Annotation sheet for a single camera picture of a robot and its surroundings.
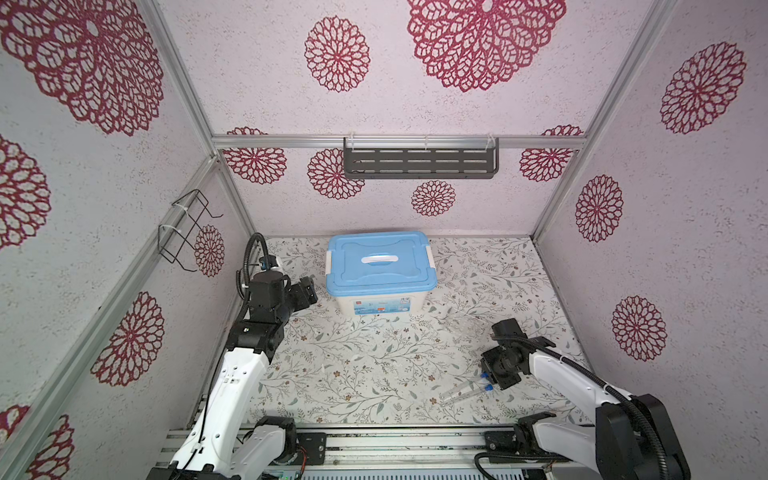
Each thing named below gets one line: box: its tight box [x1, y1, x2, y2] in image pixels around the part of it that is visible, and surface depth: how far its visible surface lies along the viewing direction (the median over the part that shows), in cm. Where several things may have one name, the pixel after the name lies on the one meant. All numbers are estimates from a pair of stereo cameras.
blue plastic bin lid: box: [325, 231, 438, 296], surface depth 92 cm
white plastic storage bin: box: [335, 292, 428, 315], surface depth 94 cm
